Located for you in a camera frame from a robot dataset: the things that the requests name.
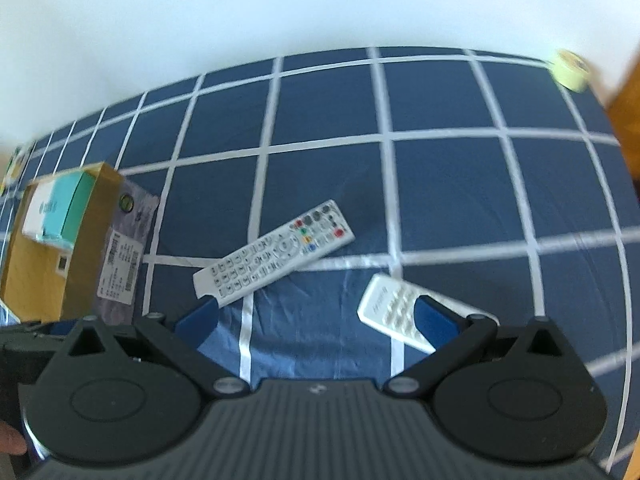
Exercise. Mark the white air conditioner remote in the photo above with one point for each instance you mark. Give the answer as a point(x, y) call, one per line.
point(390, 305)

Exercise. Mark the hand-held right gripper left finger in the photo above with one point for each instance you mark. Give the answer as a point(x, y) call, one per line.
point(200, 320)

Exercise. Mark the blue checked bedsheet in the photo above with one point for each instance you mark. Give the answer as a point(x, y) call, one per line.
point(450, 185)

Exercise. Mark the wooden door frame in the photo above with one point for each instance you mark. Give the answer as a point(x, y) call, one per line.
point(627, 120)

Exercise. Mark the teal white mask box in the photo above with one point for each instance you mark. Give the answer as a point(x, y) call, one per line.
point(55, 205)

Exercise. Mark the cardboard box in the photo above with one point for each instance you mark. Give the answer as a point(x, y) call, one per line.
point(85, 260)

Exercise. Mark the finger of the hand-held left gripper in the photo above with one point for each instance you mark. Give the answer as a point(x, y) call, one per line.
point(35, 331)

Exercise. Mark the grey shipping bag with label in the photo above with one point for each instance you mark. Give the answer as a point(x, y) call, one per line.
point(125, 260)

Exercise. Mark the yellow-green tape roll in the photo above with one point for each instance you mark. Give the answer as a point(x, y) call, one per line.
point(570, 70)

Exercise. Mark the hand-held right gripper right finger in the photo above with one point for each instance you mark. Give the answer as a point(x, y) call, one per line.
point(435, 321)

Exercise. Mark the person's left hand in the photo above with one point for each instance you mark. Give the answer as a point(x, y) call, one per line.
point(11, 440)

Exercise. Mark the white remote with coloured buttons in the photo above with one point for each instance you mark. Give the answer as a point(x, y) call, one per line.
point(270, 255)

